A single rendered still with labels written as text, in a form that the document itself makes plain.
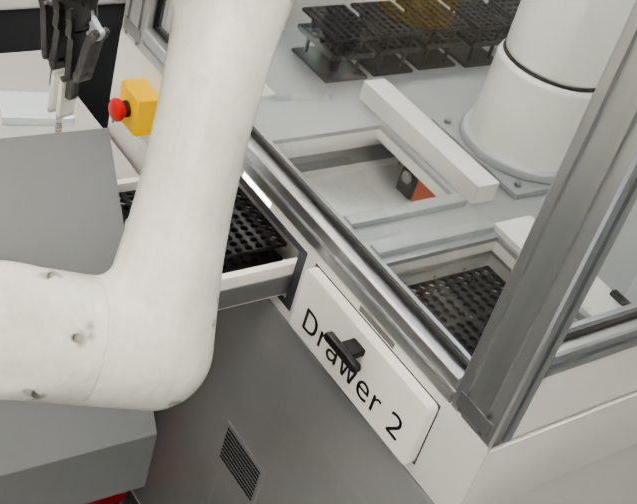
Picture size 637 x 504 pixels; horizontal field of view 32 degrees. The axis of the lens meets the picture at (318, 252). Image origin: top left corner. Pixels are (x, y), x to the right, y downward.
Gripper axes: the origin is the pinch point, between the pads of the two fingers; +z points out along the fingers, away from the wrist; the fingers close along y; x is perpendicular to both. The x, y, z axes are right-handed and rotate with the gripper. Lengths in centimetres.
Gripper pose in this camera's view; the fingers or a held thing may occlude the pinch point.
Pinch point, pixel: (62, 92)
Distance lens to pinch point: 167.8
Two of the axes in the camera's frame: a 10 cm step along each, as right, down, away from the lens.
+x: -6.4, 3.4, -6.9
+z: -2.5, 7.6, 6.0
